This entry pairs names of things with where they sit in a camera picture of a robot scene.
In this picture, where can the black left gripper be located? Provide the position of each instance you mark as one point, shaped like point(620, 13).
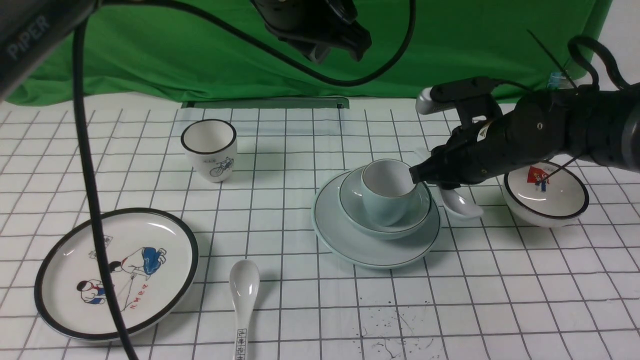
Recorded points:
point(315, 27)

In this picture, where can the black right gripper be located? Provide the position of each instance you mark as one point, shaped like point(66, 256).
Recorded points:
point(520, 138)

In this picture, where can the light green ceramic spoon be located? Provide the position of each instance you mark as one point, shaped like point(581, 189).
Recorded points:
point(454, 203)

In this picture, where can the white bowl with flag drawing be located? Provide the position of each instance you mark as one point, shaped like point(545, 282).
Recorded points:
point(542, 195)

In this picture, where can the light green small cup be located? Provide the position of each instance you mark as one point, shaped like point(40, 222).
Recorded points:
point(387, 190)

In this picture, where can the light green shallow bowl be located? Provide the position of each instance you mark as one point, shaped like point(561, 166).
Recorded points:
point(421, 215)

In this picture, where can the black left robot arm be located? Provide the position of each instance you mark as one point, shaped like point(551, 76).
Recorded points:
point(32, 29)

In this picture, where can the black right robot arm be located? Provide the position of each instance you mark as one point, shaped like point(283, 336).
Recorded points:
point(598, 123)

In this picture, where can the blue binder clip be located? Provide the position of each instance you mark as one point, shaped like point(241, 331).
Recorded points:
point(558, 81)

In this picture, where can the white grid tablecloth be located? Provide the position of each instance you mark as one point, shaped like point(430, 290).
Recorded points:
point(490, 289)

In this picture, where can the white cup with bicycle drawing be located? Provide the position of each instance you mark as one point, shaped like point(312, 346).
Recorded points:
point(211, 146)

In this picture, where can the light green large plate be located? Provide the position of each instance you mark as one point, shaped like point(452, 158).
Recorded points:
point(334, 229)

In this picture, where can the green backdrop cloth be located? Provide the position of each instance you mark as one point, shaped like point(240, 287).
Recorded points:
point(176, 56)

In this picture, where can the white spoon with characters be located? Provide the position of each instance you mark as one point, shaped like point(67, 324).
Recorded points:
point(244, 282)

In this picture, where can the white plate with children drawing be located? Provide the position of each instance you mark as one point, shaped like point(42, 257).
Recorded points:
point(152, 259)

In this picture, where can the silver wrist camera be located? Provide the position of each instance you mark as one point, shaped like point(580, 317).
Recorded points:
point(450, 95)

